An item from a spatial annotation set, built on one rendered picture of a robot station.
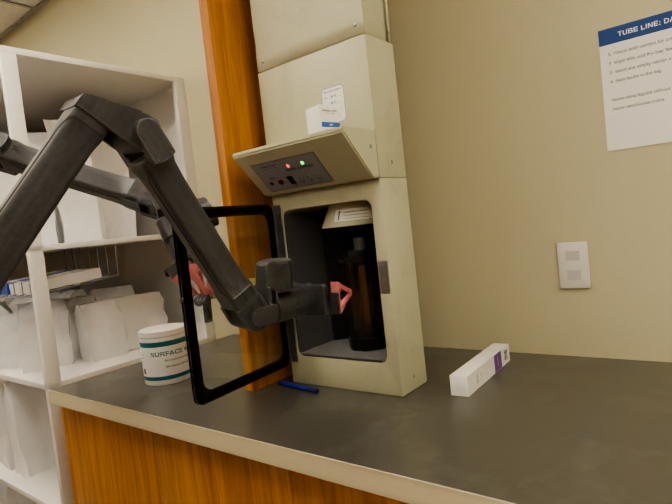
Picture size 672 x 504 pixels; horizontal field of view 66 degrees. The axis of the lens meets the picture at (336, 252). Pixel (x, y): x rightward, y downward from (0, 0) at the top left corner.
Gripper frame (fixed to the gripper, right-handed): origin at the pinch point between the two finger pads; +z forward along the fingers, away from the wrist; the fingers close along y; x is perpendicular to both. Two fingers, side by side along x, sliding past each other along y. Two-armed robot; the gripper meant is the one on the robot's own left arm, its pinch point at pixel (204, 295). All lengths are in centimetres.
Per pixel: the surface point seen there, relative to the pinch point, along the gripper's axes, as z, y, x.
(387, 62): -25, -53, -27
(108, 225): -64, 80, -47
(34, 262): -46, 68, -7
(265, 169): -19.1, -20.9, -13.3
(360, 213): -0.5, -30.9, -24.0
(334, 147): -11.0, -40.0, -10.4
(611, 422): 57, -56, -17
